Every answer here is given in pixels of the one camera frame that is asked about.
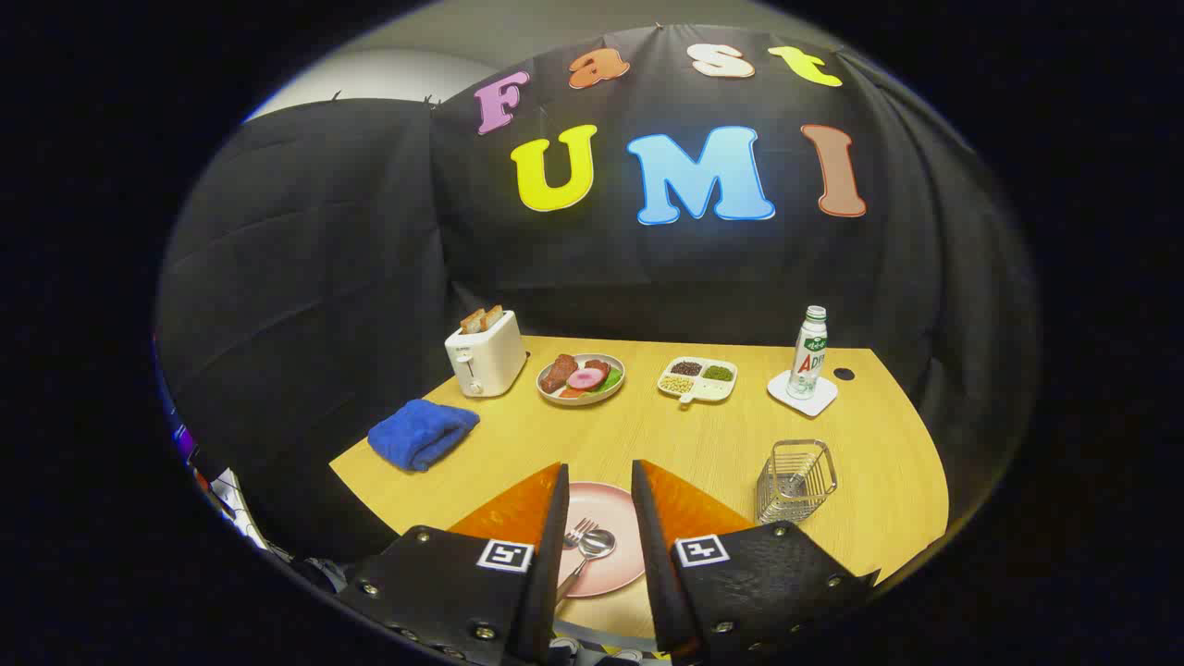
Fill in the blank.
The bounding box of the white patterned object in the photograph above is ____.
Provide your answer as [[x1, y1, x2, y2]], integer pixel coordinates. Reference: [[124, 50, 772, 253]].
[[211, 467, 278, 553]]

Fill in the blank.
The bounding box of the grey food plate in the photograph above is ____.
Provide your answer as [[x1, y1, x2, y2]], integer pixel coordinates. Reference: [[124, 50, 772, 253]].
[[536, 352, 626, 407]]

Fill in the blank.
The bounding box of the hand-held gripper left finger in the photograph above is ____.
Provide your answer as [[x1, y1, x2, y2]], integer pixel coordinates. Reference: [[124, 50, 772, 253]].
[[335, 461, 571, 666]]

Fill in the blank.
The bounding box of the white square coaster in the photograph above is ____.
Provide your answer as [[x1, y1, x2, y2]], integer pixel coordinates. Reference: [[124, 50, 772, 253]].
[[767, 370, 839, 417]]

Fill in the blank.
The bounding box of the white divided dish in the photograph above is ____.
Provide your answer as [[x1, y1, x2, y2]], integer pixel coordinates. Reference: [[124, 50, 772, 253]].
[[657, 357, 739, 406]]

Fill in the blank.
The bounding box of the black backdrop cloth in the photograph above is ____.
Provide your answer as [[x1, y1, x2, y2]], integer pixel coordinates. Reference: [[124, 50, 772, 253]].
[[155, 23, 1042, 593]]

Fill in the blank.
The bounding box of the spoon with brown handle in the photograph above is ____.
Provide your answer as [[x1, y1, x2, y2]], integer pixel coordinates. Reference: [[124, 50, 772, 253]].
[[555, 529, 617, 602]]

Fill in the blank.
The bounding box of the white drink bottle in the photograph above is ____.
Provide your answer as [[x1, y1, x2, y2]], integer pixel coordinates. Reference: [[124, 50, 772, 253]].
[[787, 306, 829, 400]]

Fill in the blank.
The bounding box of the metal wire basket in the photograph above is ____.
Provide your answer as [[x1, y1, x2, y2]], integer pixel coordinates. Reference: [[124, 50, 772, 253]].
[[756, 439, 839, 526]]

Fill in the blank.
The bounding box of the white toaster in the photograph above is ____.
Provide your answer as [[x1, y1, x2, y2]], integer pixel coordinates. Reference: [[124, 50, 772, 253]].
[[444, 311, 530, 399]]

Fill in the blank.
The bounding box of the pink plate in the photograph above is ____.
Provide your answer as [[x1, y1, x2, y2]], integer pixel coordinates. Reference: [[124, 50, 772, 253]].
[[558, 481, 648, 598]]

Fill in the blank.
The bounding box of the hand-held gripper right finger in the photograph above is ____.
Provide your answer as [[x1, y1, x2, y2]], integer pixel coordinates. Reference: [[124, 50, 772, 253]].
[[631, 459, 882, 662]]

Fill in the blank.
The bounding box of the blue towel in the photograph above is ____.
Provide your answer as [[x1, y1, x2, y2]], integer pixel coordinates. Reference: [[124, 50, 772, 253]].
[[367, 399, 481, 473]]

